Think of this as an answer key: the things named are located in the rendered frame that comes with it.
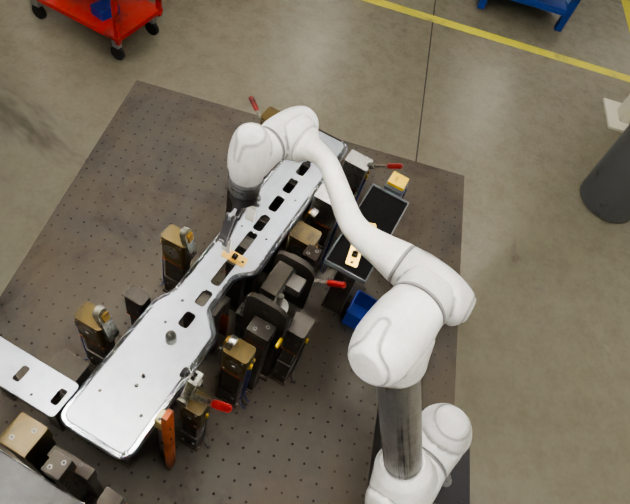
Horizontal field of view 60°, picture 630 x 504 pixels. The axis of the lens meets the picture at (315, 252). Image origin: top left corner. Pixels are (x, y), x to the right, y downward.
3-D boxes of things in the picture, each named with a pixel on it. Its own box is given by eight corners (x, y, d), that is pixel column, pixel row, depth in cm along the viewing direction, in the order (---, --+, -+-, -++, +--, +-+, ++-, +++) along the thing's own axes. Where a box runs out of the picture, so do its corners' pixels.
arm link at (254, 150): (247, 197, 139) (281, 171, 146) (254, 154, 126) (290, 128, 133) (217, 172, 141) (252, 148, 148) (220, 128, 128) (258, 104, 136)
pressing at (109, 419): (303, 122, 218) (304, 119, 217) (353, 147, 215) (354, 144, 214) (53, 419, 139) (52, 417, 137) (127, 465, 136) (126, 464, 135)
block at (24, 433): (51, 449, 161) (21, 410, 132) (73, 463, 160) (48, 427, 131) (30, 474, 156) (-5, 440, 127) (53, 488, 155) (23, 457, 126)
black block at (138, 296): (132, 321, 188) (125, 278, 164) (156, 336, 187) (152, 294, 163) (122, 333, 185) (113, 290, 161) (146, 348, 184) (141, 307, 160)
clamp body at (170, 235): (166, 275, 201) (164, 218, 172) (193, 290, 199) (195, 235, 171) (155, 288, 197) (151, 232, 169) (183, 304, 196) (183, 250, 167)
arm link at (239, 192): (222, 177, 141) (220, 192, 145) (252, 193, 140) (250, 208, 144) (240, 156, 146) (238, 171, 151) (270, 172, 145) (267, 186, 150)
